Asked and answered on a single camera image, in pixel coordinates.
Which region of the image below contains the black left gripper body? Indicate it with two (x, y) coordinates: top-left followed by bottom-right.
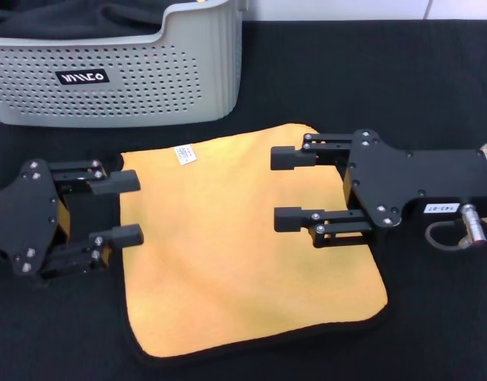
(0, 159), (122, 285)

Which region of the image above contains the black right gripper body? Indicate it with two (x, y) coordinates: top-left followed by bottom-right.
(342, 128), (487, 244)

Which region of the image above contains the yellow towel with black trim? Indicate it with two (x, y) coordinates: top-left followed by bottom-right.
(117, 122), (389, 360)

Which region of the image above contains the grey perforated plastic storage box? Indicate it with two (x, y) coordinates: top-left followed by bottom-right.
(0, 0), (245, 129)

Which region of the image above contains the black tablecloth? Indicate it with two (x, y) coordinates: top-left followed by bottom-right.
(0, 18), (487, 381)

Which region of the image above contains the black cloth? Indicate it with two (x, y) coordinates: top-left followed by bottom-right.
(0, 0), (177, 41)

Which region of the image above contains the grey cable with metal plug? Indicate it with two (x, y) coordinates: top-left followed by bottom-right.
(424, 202), (487, 252)

